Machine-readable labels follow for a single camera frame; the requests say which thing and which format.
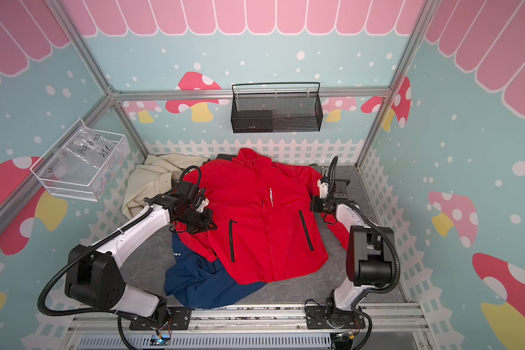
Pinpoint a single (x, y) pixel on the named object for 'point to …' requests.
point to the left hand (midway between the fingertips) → (215, 230)
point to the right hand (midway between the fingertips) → (311, 201)
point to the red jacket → (265, 228)
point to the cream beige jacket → (155, 177)
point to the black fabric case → (225, 156)
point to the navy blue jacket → (194, 281)
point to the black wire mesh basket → (276, 107)
